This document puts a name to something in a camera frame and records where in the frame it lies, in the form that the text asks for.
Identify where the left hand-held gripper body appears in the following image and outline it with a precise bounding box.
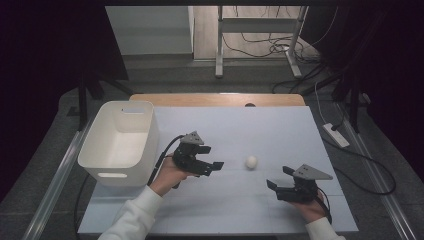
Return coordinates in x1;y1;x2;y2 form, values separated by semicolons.
171;130;215;178

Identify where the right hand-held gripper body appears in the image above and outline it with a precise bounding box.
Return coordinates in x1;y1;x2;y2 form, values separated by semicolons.
275;163;334;204

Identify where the white ball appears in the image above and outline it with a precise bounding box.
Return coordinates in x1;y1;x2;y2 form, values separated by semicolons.
245;155;259;170

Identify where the white plastic bin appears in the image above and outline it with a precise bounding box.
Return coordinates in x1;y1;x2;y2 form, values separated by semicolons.
77;100;160;187

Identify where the person's right hand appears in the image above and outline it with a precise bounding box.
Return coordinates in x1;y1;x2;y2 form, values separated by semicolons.
289;191;330;225

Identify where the person's left hand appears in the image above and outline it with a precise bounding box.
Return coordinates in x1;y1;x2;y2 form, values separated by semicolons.
148;154;198;198

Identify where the pale blue table mat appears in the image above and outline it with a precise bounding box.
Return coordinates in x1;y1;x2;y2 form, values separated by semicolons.
77;105;360;236

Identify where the wooden table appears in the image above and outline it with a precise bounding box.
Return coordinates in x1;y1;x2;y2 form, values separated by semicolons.
129;93;307;108

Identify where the white power strip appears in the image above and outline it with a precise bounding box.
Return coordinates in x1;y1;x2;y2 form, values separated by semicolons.
322;122;351;149

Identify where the black tripod stand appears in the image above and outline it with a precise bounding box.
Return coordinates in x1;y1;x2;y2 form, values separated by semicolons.
329;64;372;134
67;70;135;132

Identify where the left hand-held gripper black cable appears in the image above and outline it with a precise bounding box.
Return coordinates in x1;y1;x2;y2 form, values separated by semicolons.
146;134;185;187

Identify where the hand-held gripper black cable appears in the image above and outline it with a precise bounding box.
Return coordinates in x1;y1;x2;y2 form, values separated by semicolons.
316;187;334;225
146;134;185;187

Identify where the right hand-held gripper black cable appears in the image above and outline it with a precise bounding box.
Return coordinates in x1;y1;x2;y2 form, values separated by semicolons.
316;187;334;225

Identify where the thin white cable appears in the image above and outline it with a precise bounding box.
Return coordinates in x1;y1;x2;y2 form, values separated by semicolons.
314;81;330;125

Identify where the aluminium rail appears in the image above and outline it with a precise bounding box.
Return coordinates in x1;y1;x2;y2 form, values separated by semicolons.
21;119;98;240
334;102;410;240

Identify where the black looped power cable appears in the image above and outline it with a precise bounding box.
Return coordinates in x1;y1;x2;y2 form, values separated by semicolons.
321;136;398;196

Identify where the black cable beside table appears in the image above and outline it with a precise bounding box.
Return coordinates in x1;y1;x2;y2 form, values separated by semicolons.
73;173;92;240

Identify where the tangle of floor cables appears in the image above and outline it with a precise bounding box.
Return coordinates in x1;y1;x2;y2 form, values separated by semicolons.
222;31;322;65

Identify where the white metal stand frame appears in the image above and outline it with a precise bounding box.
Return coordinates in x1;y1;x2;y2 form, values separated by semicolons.
214;5;310;80

